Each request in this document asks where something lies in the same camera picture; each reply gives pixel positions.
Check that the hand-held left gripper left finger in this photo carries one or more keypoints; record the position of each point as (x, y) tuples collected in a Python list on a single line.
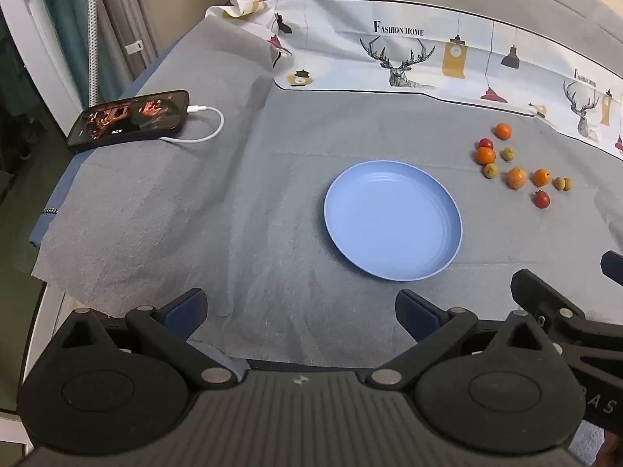
[(187, 310)]

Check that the small orange tangerine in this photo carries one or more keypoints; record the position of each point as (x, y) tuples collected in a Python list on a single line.
[(541, 177), (485, 156), (503, 131), (516, 178)]

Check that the red cherry tomato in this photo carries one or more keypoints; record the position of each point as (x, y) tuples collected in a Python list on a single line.
[(485, 143), (541, 199)]

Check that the white patterned pole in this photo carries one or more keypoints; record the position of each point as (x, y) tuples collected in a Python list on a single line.
[(91, 34)]

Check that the black smartphone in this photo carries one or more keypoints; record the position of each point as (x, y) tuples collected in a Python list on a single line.
[(127, 119)]

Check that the white curtain tag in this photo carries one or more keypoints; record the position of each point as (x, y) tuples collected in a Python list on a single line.
[(134, 47)]

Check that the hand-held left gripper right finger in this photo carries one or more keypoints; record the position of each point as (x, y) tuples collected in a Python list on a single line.
[(417, 312)]

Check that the grey bed sheet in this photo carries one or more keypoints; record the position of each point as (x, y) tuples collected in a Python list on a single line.
[(194, 214)]

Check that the small green jujube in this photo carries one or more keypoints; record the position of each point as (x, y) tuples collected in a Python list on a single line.
[(490, 170), (509, 153), (569, 184), (558, 183)]

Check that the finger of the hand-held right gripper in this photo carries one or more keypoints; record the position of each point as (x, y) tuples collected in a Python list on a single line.
[(535, 289), (613, 266)]

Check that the teal curtain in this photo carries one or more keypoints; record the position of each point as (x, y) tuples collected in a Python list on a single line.
[(65, 19)]

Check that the white deer printed cloth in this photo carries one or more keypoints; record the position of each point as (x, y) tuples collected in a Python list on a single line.
[(340, 58)]

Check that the white bed frame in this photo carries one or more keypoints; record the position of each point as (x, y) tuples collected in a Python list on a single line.
[(34, 331)]

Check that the grey curtain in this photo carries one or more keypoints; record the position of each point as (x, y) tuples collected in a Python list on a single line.
[(124, 9)]

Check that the blue plate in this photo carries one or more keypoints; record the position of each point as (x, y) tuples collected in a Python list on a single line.
[(392, 219)]

